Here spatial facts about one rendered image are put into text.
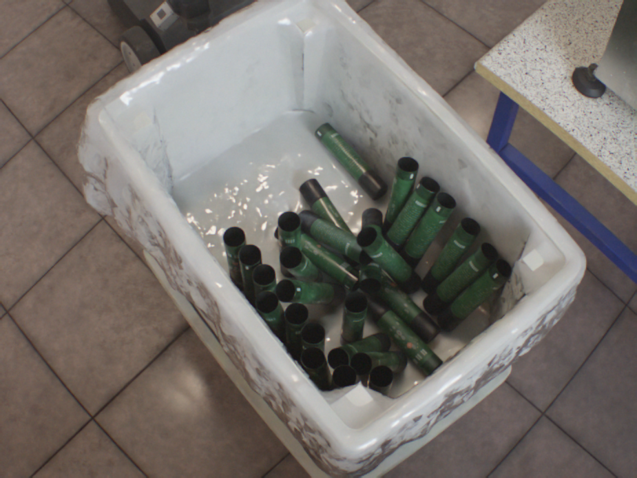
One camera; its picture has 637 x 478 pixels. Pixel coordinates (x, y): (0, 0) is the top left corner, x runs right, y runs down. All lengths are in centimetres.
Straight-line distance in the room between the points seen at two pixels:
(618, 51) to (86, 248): 126
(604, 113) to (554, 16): 19
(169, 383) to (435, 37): 108
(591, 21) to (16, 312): 135
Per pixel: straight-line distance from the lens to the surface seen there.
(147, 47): 192
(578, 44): 124
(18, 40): 235
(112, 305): 182
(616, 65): 111
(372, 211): 132
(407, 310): 126
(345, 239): 124
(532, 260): 111
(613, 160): 113
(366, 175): 135
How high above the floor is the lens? 164
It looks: 63 degrees down
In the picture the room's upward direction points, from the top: 4 degrees clockwise
